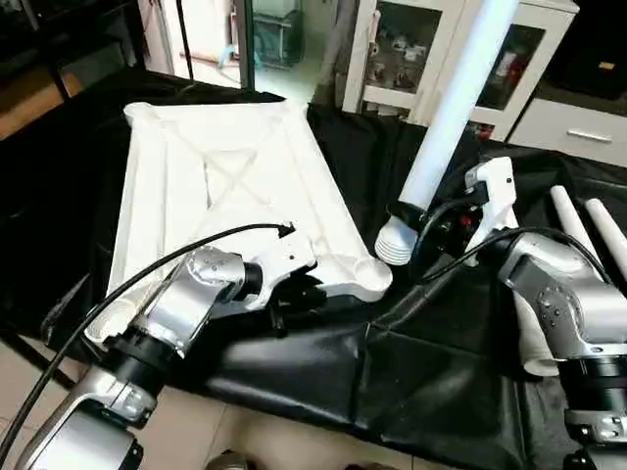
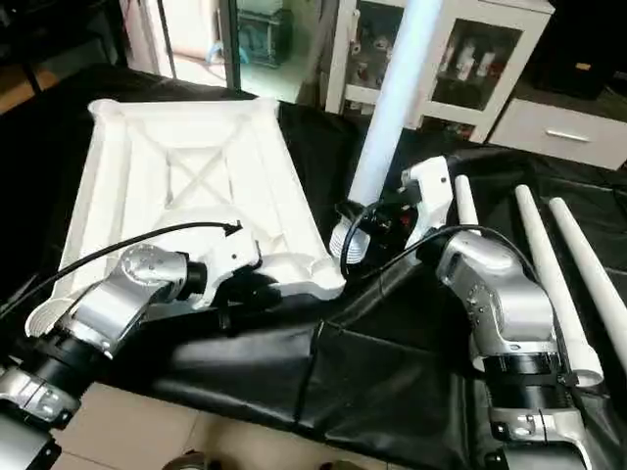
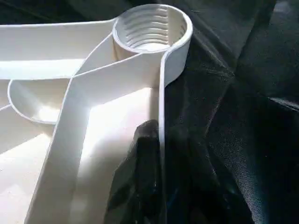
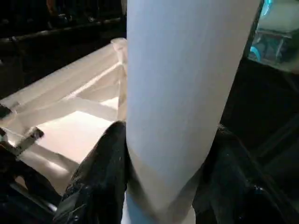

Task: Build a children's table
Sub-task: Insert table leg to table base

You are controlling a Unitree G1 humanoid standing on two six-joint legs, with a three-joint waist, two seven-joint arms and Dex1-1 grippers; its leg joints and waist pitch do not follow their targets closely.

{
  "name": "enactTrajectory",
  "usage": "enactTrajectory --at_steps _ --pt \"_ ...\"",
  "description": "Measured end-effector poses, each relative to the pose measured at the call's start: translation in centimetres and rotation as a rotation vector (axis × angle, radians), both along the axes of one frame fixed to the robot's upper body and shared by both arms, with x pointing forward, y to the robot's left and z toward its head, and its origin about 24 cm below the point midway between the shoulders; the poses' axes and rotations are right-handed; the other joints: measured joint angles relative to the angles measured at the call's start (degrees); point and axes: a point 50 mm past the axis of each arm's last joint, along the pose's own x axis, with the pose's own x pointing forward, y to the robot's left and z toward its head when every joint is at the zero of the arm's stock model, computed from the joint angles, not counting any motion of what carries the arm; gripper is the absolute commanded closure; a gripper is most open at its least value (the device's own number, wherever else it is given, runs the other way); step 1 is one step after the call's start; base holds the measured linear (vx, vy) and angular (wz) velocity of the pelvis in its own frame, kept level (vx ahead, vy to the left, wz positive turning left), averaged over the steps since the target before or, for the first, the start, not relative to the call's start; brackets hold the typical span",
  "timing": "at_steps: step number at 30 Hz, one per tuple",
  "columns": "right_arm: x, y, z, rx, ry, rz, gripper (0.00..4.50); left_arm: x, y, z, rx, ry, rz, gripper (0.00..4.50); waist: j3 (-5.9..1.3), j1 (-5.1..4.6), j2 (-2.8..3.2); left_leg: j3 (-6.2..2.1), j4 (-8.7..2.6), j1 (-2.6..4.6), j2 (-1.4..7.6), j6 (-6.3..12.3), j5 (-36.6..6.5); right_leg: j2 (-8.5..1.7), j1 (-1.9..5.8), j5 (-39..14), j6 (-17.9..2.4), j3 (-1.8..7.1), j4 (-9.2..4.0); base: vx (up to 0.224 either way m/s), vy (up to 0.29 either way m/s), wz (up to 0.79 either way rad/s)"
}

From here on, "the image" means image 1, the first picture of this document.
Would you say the white plastic table top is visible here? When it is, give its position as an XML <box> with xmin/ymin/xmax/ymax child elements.
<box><xmin>86</xmin><ymin>100</ymin><xmax>394</xmax><ymax>346</ymax></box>

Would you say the white drawer unit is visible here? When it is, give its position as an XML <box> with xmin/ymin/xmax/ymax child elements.
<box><xmin>506</xmin><ymin>96</ymin><xmax>627</xmax><ymax>167</ymax></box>

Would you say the white glass door cabinet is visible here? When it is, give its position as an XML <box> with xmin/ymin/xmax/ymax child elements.
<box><xmin>341</xmin><ymin>0</ymin><xmax>579</xmax><ymax>140</ymax></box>

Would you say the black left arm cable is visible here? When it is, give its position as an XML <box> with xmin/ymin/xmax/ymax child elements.
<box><xmin>0</xmin><ymin>222</ymin><xmax>297</xmax><ymax>463</ymax></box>

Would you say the black table mat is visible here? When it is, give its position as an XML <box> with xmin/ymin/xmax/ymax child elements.
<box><xmin>0</xmin><ymin>67</ymin><xmax>627</xmax><ymax>470</ymax></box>

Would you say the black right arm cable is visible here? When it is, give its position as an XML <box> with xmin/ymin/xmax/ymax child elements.
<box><xmin>410</xmin><ymin>194</ymin><xmax>613</xmax><ymax>290</ymax></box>

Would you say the teal plastic stool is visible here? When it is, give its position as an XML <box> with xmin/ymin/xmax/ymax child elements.
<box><xmin>250</xmin><ymin>5</ymin><xmax>307</xmax><ymax>68</ymax></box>

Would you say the white plastic table leg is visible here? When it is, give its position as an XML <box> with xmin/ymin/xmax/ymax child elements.
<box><xmin>550</xmin><ymin>185</ymin><xmax>601</xmax><ymax>263</ymax></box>
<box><xmin>584</xmin><ymin>198</ymin><xmax>627</xmax><ymax>287</ymax></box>
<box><xmin>376</xmin><ymin>0</ymin><xmax>521</xmax><ymax>266</ymax></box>
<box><xmin>513</xmin><ymin>284</ymin><xmax>562</xmax><ymax>379</ymax></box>

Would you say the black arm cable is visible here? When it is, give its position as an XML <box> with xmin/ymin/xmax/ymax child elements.
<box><xmin>0</xmin><ymin>222</ymin><xmax>297</xmax><ymax>463</ymax></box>
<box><xmin>410</xmin><ymin>194</ymin><xmax>613</xmax><ymax>290</ymax></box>

